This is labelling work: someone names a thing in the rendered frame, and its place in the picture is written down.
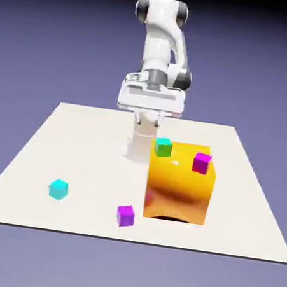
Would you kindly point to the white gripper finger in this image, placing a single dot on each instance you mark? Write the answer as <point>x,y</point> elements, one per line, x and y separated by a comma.
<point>158,120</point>
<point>137,118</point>

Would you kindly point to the small cyan cube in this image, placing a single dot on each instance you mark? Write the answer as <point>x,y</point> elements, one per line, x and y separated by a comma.
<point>58,190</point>

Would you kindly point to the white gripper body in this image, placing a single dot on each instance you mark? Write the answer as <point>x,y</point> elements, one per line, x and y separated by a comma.
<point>150,102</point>

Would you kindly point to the small green cube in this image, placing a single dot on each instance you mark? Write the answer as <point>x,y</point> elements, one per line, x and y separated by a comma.
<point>163,147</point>

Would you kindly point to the large orange box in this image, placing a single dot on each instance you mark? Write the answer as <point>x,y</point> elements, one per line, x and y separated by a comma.
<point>178,187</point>

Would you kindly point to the small magenta cube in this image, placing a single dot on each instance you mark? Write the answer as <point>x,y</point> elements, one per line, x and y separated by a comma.
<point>201,163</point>

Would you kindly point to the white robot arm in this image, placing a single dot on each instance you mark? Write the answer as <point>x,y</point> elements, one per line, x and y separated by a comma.
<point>159,32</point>

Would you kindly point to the small purple cube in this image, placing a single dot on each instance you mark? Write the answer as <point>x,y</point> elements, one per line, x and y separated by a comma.
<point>125,216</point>

